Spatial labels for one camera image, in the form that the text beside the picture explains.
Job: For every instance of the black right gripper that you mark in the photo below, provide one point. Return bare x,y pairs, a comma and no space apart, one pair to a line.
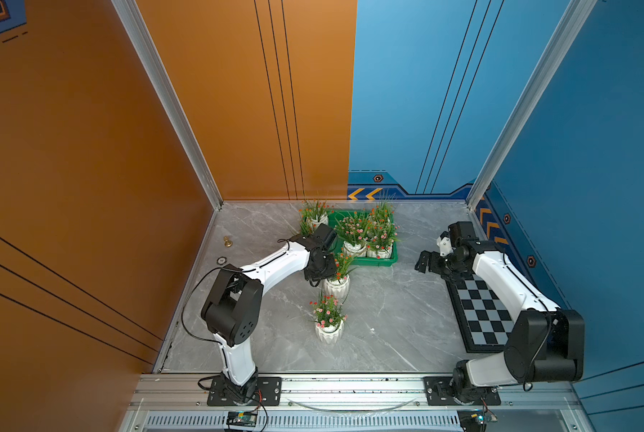
433,264

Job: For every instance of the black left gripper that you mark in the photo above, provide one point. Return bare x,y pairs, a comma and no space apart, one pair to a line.
332,272

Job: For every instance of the red flower pot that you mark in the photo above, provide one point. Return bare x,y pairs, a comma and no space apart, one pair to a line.
315,213
338,285
305,229

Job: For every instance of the pink flower pot large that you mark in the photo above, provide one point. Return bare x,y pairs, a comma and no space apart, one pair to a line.
351,227

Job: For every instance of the orange flower pot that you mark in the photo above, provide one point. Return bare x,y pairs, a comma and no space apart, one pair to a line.
382,212

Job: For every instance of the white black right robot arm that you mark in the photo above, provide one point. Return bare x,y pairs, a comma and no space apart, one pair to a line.
546,344

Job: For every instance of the green plastic storage tray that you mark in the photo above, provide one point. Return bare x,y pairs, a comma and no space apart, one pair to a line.
370,257

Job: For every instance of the black white chessboard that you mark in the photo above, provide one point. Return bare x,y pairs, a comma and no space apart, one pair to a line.
483,320

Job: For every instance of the green circuit board right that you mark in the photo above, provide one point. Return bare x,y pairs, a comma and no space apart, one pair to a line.
476,421

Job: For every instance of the green circuit board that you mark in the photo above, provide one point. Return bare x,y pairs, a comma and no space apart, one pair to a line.
241,420
476,421

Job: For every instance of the green circuit board left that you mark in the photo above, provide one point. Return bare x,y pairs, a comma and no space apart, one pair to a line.
241,420

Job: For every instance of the white vented front panel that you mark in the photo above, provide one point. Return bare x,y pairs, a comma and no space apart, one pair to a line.
281,420

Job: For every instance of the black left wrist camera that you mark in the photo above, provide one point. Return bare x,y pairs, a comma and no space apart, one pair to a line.
325,236

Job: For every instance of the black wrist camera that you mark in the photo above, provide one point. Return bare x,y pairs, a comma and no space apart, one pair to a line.
452,238
325,236

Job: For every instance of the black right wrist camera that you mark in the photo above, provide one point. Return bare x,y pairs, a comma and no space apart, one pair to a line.
452,238

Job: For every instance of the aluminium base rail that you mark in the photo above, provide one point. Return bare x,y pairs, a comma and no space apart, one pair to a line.
334,392

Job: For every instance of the aluminium corner post right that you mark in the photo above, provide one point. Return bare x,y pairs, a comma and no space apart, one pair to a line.
575,15

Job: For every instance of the aluminium corner post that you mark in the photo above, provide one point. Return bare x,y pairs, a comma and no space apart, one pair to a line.
575,15
143,44

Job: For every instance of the aluminium corner post left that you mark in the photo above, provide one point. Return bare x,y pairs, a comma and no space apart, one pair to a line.
143,44

